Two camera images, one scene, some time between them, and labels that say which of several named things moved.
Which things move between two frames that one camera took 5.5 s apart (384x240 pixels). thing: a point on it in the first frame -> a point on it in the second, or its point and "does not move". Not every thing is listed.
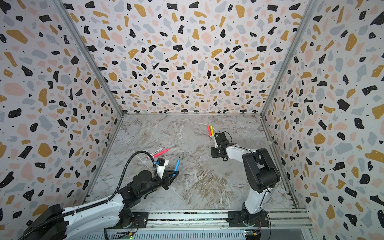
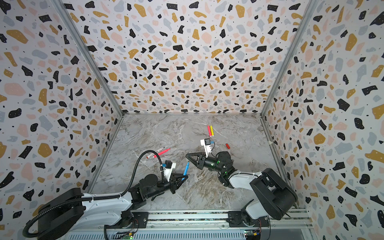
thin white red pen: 155,152 does not move
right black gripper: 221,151 -> 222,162
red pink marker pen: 161,152 does not move
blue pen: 176,166 -> 186,169
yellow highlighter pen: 212,131 does not move
